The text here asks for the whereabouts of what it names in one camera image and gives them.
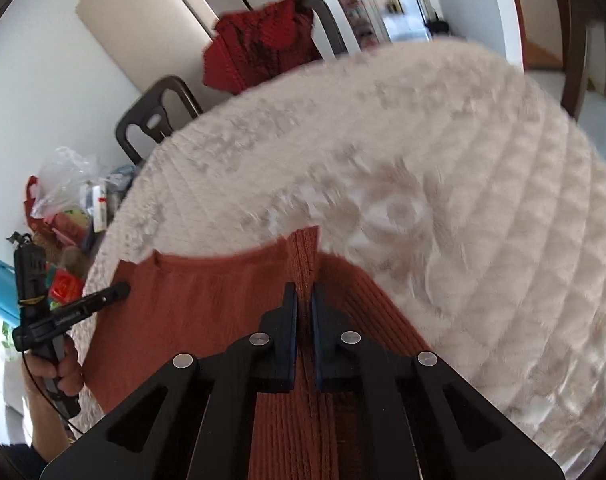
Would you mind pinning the brown door frame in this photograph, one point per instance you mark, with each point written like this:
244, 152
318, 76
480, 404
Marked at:
528, 10

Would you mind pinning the red plaid garment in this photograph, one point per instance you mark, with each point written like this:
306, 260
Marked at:
263, 40

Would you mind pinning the person's left hand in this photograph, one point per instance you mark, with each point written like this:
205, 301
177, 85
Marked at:
70, 375

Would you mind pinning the large dark wooden chair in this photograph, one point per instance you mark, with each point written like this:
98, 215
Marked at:
575, 60

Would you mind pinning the red gift bag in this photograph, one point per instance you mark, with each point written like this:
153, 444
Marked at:
33, 200

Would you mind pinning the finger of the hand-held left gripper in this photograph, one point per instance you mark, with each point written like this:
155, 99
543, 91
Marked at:
110, 292

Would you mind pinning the white red medicine box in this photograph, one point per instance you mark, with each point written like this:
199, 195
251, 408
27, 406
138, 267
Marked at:
99, 207

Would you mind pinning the beige panel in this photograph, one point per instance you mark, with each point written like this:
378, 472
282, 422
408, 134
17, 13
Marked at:
143, 15

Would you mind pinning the storage shelf with containers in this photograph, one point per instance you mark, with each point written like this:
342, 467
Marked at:
355, 10

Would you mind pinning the cream quilted table cover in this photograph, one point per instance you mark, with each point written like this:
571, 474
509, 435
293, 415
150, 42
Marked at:
433, 185

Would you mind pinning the teal container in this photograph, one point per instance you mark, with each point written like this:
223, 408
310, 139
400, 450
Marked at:
0, 292

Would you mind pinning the person's left forearm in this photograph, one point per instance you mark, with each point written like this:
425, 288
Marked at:
45, 425

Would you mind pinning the red toy bottle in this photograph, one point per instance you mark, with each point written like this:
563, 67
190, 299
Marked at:
65, 287

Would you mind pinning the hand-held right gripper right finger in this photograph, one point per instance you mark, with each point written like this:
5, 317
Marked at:
317, 340

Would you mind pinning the dark chair under red garment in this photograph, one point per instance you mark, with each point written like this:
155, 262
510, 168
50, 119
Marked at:
328, 25

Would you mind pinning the clear plastic bag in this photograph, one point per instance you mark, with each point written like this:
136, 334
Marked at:
68, 180

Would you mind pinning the dark wooden chair oval cutout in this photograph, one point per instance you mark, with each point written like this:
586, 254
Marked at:
175, 92

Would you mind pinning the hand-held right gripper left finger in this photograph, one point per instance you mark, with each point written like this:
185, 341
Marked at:
289, 320

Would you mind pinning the rust knit sweater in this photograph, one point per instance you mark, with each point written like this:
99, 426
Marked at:
198, 310

